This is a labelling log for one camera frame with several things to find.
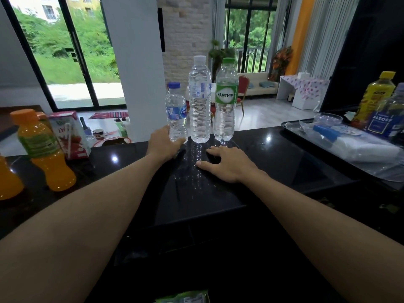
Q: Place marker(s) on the person's right hand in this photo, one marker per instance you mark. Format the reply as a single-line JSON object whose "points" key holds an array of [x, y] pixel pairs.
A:
{"points": [[235, 165]]}

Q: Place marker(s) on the person's left hand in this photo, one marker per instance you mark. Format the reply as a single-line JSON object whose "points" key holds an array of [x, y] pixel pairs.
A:
{"points": [[161, 145]]}

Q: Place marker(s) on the person's right thumb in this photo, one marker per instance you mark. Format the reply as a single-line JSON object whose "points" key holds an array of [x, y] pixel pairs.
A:
{"points": [[206, 166]]}

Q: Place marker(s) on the person's left thumb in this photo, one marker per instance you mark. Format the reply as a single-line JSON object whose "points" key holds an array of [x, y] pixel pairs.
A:
{"points": [[178, 144]]}

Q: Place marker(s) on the small blue-capped water bottle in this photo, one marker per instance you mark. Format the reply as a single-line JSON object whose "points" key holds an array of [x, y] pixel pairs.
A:
{"points": [[176, 113]]}

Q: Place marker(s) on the person's left forearm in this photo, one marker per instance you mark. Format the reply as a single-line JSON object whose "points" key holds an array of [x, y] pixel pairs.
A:
{"points": [[75, 224]]}

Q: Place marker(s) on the person's right forearm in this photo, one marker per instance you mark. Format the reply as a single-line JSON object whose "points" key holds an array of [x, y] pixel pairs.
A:
{"points": [[322, 230]]}

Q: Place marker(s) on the tall white-capped water bottle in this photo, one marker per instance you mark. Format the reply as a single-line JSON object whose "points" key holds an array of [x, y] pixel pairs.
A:
{"points": [[199, 100]]}

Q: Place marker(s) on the green-capped water bottle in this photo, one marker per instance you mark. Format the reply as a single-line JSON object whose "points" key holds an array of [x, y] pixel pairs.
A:
{"points": [[225, 104]]}

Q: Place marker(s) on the red-rimmed plate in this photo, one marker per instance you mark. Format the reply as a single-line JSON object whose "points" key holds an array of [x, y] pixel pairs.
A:
{"points": [[112, 141]]}

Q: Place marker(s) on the red patterned rug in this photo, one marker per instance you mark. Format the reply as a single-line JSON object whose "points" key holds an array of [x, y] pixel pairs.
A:
{"points": [[109, 115]]}

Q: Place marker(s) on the white mug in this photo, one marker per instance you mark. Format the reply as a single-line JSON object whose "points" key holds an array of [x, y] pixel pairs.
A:
{"points": [[98, 134]]}

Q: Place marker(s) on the red chair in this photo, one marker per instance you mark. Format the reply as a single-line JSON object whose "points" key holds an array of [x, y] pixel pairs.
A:
{"points": [[242, 86]]}

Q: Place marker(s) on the black tray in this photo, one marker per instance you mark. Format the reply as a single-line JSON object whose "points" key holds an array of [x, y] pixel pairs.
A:
{"points": [[293, 130]]}

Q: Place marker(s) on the green potted plant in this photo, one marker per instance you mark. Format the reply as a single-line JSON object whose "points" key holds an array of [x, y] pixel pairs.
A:
{"points": [[219, 55]]}

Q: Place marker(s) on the cream sofa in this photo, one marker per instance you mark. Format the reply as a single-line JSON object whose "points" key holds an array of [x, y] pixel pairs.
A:
{"points": [[262, 85]]}

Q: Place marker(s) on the red juice carton with straw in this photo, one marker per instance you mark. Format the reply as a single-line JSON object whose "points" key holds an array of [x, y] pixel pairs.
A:
{"points": [[71, 135]]}

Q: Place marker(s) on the white table with patterned cloth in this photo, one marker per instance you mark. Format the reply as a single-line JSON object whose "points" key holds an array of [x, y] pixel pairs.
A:
{"points": [[304, 88]]}

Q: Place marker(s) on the orange flower plant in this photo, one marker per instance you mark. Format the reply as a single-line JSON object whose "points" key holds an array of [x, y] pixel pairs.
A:
{"points": [[280, 61]]}

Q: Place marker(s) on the clear plastic lid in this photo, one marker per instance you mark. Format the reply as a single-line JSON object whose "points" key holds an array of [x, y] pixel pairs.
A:
{"points": [[328, 118]]}

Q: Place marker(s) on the green packet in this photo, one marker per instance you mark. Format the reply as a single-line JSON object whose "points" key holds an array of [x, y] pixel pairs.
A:
{"points": [[184, 297]]}

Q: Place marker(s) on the white tissue box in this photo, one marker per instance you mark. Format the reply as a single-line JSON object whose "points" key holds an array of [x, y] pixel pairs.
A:
{"points": [[304, 75]]}

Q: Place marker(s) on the orange juice bottle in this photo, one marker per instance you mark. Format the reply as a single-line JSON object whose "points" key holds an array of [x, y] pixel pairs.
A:
{"points": [[8, 182], [44, 148]]}

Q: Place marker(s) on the black-framed sliding glass door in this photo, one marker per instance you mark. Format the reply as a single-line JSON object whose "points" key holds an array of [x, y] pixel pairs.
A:
{"points": [[79, 53]]}

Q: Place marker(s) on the grey curtain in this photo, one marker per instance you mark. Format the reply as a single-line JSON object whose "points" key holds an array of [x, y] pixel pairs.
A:
{"points": [[325, 31]]}

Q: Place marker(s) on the yellow bottle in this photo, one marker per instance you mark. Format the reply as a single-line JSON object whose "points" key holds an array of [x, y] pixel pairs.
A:
{"points": [[374, 97]]}

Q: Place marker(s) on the blue-labelled clear bottle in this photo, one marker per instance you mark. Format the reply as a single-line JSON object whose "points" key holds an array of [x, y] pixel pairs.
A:
{"points": [[386, 119]]}

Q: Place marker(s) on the black refrigerator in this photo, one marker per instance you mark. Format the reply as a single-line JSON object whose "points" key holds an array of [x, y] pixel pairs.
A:
{"points": [[363, 50]]}

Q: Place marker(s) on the black wall panel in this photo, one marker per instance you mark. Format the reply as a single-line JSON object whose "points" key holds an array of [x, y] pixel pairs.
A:
{"points": [[161, 29]]}

